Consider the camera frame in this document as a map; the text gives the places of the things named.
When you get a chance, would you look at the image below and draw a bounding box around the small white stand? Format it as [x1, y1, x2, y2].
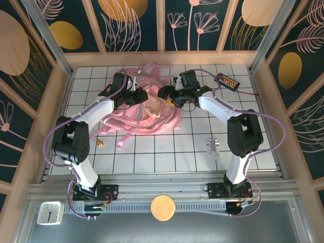
[205, 138, 220, 160]

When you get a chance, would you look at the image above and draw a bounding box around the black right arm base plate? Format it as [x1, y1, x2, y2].
[207, 182, 253, 199]

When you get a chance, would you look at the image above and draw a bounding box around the white alarm clock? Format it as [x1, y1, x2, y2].
[36, 201, 65, 226]

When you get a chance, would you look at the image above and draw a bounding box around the grey slotted cable duct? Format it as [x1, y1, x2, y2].
[63, 202, 228, 213]

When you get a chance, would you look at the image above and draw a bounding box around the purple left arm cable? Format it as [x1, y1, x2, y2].
[43, 68, 130, 220]

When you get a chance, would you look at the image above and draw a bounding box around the aluminium corner post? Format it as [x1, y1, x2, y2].
[20, 0, 74, 77]
[249, 0, 296, 74]

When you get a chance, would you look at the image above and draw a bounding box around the aluminium mounting rail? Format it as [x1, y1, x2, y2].
[25, 178, 297, 203]

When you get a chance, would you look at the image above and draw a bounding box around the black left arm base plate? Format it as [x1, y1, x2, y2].
[72, 184, 119, 201]

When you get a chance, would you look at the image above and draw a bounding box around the pink student backpack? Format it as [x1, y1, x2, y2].
[97, 62, 182, 150]

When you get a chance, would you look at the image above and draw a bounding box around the round wooden disc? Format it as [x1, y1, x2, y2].
[150, 194, 176, 222]

